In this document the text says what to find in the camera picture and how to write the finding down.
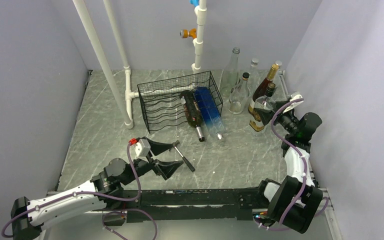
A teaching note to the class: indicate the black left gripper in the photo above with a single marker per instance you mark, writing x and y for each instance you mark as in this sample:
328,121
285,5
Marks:
166,168

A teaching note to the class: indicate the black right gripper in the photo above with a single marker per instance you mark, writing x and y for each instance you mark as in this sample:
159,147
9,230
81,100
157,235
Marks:
265,116

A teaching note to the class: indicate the dark bottle black capsule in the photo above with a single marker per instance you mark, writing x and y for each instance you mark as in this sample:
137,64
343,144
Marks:
263,108

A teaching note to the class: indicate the clear round glass bottle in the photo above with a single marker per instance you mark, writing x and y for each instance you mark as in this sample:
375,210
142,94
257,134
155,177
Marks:
254,76

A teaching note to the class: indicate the clear bottle black cap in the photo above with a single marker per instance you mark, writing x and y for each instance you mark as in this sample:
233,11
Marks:
239,95

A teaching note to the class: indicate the dark bottle gold foil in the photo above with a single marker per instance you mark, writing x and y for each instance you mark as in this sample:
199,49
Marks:
262,87

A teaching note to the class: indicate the blue glass bottle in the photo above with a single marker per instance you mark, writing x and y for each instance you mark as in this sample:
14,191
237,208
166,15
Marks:
210,113

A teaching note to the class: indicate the clear bottle black gold label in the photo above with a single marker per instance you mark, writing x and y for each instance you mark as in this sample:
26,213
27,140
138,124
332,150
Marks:
229,75

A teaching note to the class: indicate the dark bottle silver capsule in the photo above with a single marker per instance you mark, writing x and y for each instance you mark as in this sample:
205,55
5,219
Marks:
192,112

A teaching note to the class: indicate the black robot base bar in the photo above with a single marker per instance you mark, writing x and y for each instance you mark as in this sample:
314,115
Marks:
195,204

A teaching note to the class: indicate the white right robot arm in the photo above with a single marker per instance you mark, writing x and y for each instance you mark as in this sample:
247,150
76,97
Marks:
294,202

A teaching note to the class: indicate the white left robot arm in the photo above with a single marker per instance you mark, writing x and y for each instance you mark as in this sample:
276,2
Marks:
30,217

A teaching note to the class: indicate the slanted white pipe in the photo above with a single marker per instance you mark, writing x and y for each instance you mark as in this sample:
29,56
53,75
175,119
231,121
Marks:
90,30

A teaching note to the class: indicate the white pipe with tee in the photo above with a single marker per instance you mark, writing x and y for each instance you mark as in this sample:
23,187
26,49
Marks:
129,94

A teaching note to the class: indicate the orange valve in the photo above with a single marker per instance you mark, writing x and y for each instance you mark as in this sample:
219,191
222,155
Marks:
192,33

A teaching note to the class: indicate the white pipe with valves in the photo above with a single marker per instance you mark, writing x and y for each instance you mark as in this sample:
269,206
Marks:
201,15

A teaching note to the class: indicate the blue valve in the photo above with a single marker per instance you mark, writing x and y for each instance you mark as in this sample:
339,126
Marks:
195,3

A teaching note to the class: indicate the black handled tool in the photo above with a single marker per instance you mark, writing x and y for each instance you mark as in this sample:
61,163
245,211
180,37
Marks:
185,160

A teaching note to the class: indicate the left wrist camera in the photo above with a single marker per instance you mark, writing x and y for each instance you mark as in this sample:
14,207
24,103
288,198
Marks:
141,147

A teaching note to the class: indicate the black wire wine rack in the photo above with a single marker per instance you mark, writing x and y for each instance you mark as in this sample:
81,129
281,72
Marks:
160,100

